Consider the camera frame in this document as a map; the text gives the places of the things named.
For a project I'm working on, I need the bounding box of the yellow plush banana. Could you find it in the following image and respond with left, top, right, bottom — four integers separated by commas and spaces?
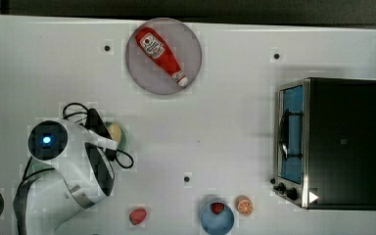
107, 122, 122, 142

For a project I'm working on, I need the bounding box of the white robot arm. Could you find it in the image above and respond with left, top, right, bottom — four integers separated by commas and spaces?
13, 109, 118, 235

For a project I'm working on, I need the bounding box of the grey round plate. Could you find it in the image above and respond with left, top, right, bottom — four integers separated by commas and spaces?
125, 18, 203, 95

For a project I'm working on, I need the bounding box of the red ketchup bottle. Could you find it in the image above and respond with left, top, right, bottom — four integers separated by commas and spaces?
135, 27, 189, 87

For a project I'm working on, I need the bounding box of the red strawberry in bowl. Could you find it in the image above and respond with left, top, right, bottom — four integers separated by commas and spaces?
211, 203, 225, 214

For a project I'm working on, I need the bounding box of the orange half slice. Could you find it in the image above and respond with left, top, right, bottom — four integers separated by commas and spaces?
235, 195, 254, 216

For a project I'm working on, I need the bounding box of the blue bowl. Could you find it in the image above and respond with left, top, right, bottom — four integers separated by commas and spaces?
200, 201, 235, 235

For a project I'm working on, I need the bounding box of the red strawberry on table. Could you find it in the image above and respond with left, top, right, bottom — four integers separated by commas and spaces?
129, 208, 147, 225

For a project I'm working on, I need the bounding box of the black toaster oven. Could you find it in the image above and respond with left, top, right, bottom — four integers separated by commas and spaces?
270, 77, 376, 211

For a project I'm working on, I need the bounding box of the green perforated colander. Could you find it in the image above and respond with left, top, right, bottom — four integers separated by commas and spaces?
23, 158, 53, 181

